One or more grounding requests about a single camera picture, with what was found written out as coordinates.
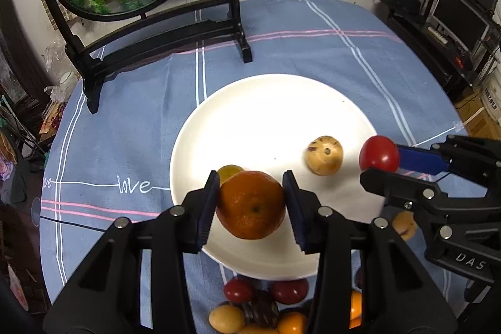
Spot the black hat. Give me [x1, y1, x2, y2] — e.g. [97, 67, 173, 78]
[378, 0, 423, 16]

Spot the large orange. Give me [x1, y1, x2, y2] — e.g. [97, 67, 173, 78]
[216, 170, 286, 240]

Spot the wooden tray with red fruit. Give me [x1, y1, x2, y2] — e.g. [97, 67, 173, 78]
[39, 101, 65, 135]

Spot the black cable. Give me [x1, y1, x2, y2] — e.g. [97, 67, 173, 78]
[39, 214, 106, 232]

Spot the tan spotted fruit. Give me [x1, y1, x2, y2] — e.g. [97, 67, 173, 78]
[305, 136, 344, 177]

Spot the dark purple mangosteen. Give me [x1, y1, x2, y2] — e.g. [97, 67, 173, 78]
[250, 291, 280, 327]

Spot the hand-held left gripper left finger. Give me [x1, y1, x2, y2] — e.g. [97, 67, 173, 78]
[43, 170, 222, 334]

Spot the yellow green citrus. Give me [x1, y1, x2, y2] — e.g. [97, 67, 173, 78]
[217, 164, 245, 186]

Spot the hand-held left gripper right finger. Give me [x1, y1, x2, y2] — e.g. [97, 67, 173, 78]
[282, 170, 458, 334]

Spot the blue striped tablecloth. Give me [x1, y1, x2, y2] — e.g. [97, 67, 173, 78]
[39, 0, 470, 334]

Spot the black computer monitor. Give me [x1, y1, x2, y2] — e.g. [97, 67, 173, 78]
[432, 0, 492, 53]

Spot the clear plastic bag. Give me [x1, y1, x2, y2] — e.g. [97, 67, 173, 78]
[42, 40, 75, 104]

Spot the white teapot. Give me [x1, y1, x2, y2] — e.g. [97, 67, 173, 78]
[59, 71, 79, 88]

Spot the red tomato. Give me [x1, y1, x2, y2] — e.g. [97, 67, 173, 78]
[223, 277, 257, 303]
[359, 136, 400, 173]
[271, 278, 310, 305]

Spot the small yellow fruit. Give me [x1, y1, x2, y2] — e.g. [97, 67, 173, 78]
[237, 323, 278, 334]

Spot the white round plate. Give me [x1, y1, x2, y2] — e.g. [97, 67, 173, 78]
[169, 74, 386, 280]

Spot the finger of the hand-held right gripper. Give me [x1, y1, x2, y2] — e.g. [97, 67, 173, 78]
[360, 167, 444, 216]
[395, 134, 501, 179]

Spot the dark wooden cabinet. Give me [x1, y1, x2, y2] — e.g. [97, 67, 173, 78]
[0, 25, 44, 131]

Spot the small orange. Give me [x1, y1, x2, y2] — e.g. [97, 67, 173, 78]
[277, 311, 308, 334]
[349, 290, 363, 330]

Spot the black computer desk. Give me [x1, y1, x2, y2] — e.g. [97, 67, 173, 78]
[385, 11, 476, 104]

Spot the pale yellow round fruit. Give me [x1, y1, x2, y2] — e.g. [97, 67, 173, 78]
[209, 305, 246, 333]

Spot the small tan fruit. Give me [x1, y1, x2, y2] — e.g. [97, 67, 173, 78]
[391, 211, 417, 241]

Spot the cardboard box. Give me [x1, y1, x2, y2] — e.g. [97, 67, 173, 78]
[456, 87, 501, 141]

